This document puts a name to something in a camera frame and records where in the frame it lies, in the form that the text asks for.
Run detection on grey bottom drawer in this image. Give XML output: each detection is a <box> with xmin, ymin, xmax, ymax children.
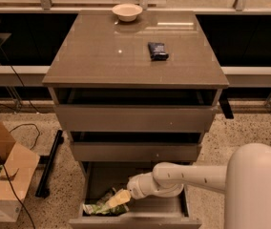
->
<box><xmin>69</xmin><ymin>162</ymin><xmax>201</xmax><ymax>229</ymax></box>

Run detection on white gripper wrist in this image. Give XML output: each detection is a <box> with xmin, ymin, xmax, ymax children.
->
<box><xmin>106</xmin><ymin>173</ymin><xmax>184</xmax><ymax>208</ymax></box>

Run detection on grey drawer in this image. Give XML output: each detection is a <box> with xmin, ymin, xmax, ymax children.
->
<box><xmin>69</xmin><ymin>162</ymin><xmax>201</xmax><ymax>229</ymax></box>
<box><xmin>49</xmin><ymin>86</ymin><xmax>221</xmax><ymax>133</ymax></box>
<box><xmin>71</xmin><ymin>132</ymin><xmax>203</xmax><ymax>162</ymax></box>

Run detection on black table leg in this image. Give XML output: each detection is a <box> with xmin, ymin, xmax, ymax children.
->
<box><xmin>219</xmin><ymin>90</ymin><xmax>234</xmax><ymax>119</ymax></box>

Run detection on white bowl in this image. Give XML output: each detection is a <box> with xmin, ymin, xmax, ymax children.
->
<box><xmin>112</xmin><ymin>4</ymin><xmax>142</xmax><ymax>22</ymax></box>

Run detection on dark blue snack bag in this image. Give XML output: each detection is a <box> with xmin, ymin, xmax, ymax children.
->
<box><xmin>148</xmin><ymin>42</ymin><xmax>169</xmax><ymax>61</ymax></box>

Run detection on grey middle drawer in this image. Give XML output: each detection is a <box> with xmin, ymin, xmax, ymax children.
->
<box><xmin>71</xmin><ymin>132</ymin><xmax>203</xmax><ymax>162</ymax></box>

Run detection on grey drawer cabinet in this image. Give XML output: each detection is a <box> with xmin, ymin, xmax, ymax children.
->
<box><xmin>41</xmin><ymin>10</ymin><xmax>230</xmax><ymax>229</ymax></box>

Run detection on green jalapeno chip bag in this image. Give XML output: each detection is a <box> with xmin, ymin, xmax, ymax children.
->
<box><xmin>82</xmin><ymin>188</ymin><xmax>129</xmax><ymax>216</ymax></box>

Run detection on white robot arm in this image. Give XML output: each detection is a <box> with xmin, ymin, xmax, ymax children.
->
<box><xmin>107</xmin><ymin>143</ymin><xmax>271</xmax><ymax>229</ymax></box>

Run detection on black metal bar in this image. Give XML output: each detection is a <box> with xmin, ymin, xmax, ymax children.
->
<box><xmin>35</xmin><ymin>130</ymin><xmax>64</xmax><ymax>198</ymax></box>

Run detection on brown cardboard box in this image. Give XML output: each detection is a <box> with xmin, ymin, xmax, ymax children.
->
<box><xmin>0</xmin><ymin>122</ymin><xmax>39</xmax><ymax>222</ymax></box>

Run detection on black cable on left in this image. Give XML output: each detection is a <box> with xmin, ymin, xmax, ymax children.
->
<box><xmin>0</xmin><ymin>31</ymin><xmax>42</xmax><ymax>229</ymax></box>

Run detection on grey top drawer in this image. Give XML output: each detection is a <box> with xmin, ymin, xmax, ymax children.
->
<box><xmin>49</xmin><ymin>86</ymin><xmax>221</xmax><ymax>133</ymax></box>

